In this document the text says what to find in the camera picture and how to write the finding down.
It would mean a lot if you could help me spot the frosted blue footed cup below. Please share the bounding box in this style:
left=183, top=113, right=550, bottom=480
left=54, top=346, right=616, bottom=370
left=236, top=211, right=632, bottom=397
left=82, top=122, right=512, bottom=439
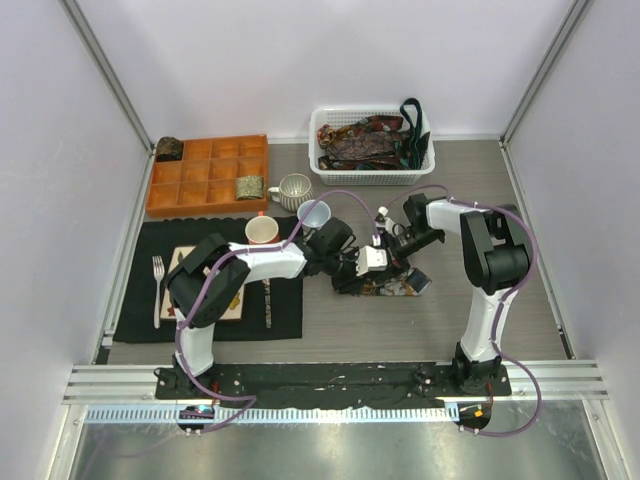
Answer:
left=297, top=200, right=332, bottom=232

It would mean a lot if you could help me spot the orange wooden divided tray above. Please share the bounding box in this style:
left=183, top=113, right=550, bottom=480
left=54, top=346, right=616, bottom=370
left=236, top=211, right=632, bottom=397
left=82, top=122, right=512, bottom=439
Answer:
left=146, top=134, right=269, bottom=219

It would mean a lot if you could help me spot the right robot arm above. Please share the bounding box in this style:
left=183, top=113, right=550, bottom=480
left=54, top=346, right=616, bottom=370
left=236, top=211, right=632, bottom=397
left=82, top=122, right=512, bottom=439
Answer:
left=343, top=194, right=536, bottom=395

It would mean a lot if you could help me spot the green floral rolled tie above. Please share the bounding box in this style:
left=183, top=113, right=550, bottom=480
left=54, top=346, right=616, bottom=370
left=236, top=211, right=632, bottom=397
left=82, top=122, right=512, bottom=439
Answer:
left=236, top=175, right=265, bottom=201

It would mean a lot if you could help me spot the orange grey floral tie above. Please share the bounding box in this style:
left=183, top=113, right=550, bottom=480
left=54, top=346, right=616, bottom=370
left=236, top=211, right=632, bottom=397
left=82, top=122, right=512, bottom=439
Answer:
left=369, top=268, right=432, bottom=297

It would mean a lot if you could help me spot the aluminium frame rail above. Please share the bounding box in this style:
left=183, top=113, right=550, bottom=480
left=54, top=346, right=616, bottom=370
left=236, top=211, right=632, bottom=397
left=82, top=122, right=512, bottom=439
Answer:
left=62, top=360, right=609, bottom=405

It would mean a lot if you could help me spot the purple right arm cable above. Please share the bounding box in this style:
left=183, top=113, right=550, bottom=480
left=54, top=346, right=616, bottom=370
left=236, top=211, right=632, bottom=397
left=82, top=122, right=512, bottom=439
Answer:
left=387, top=185, right=545, bottom=439

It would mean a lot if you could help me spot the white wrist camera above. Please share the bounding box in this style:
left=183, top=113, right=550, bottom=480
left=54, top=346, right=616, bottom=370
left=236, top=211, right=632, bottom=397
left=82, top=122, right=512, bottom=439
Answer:
left=356, top=234, right=388, bottom=277
left=375, top=206, right=404, bottom=237

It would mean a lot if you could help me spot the dark green tie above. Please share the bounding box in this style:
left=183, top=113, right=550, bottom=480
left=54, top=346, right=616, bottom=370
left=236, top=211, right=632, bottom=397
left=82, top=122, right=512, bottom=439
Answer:
left=399, top=98, right=430, bottom=170

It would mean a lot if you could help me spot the orange ceramic mug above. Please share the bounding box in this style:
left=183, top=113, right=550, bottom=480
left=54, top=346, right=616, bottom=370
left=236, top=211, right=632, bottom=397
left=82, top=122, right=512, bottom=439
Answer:
left=245, top=215, right=280, bottom=245

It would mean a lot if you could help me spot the grey ribbed ceramic mug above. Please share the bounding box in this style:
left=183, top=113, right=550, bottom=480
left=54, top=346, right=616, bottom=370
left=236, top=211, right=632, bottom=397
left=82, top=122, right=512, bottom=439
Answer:
left=267, top=173, right=314, bottom=212

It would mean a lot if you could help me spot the silver fork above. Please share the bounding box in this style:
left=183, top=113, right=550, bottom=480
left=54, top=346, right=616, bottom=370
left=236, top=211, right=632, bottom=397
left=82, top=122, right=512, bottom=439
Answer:
left=152, top=255, right=165, bottom=330

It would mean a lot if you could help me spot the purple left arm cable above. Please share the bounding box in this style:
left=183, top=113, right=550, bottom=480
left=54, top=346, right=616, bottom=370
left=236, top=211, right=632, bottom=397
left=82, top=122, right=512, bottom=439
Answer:
left=175, top=190, right=384, bottom=434

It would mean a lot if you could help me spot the multicolour patterned tie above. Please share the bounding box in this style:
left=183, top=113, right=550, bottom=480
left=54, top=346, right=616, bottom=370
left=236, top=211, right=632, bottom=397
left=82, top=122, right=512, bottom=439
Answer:
left=316, top=124, right=337, bottom=150

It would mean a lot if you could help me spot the white plastic basket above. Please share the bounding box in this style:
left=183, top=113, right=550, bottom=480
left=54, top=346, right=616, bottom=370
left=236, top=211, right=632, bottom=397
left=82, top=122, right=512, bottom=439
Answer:
left=308, top=98, right=436, bottom=186

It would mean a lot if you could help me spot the white slotted cable duct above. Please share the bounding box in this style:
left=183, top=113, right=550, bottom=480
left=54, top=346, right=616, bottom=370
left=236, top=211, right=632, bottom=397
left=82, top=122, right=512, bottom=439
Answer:
left=85, top=403, right=459, bottom=426

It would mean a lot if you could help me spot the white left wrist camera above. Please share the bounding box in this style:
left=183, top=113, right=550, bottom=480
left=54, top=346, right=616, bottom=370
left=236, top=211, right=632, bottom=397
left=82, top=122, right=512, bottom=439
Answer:
left=356, top=234, right=388, bottom=277

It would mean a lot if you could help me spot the black scalloped placemat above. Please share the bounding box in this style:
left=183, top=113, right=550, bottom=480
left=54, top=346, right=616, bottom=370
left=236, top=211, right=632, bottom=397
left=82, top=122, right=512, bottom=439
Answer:
left=114, top=217, right=303, bottom=344

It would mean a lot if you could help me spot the patterned handle knife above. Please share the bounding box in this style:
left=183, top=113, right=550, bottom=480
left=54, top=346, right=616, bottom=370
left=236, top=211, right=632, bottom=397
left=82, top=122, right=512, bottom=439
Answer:
left=262, top=279, right=272, bottom=329

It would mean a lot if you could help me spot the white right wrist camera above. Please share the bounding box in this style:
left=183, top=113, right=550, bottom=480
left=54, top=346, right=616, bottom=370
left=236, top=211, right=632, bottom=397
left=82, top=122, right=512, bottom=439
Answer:
left=375, top=206, right=404, bottom=237

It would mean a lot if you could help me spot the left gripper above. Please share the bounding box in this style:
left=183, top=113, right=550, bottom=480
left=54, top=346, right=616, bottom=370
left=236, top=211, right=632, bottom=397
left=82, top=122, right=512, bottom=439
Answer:
left=323, top=248, right=370, bottom=296

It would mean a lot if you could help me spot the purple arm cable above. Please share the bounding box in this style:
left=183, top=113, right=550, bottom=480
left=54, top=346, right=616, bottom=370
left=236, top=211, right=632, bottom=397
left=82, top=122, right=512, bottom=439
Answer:
left=387, top=185, right=545, bottom=439
left=175, top=190, right=384, bottom=434

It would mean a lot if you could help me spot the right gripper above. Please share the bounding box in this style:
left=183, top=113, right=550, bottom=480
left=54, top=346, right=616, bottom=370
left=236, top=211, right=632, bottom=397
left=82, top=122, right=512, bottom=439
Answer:
left=370, top=227, right=443, bottom=285

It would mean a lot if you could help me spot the dark red patterned tie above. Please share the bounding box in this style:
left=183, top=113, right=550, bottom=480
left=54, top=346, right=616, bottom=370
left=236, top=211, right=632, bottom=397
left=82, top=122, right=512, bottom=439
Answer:
left=366, top=115, right=404, bottom=132

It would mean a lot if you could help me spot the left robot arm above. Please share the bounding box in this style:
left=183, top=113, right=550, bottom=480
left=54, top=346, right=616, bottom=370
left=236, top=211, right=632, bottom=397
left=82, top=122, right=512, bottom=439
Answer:
left=156, top=217, right=364, bottom=399

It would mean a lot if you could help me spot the square floral ceramic plate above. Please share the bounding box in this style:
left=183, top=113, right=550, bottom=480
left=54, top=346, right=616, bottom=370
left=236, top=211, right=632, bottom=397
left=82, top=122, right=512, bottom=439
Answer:
left=159, top=246, right=245, bottom=321

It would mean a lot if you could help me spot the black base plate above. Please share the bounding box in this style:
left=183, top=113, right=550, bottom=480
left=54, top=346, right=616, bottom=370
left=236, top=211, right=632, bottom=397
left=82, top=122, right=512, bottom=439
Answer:
left=154, top=362, right=512, bottom=410

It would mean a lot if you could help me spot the dark rolled tie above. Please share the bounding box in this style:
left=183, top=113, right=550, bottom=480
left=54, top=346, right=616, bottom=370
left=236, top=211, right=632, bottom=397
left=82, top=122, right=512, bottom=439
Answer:
left=155, top=136, right=184, bottom=162

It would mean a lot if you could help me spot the dark paisley tie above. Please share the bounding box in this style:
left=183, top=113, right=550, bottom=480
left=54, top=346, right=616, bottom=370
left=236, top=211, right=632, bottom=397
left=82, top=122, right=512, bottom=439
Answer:
left=318, top=127, right=404, bottom=171

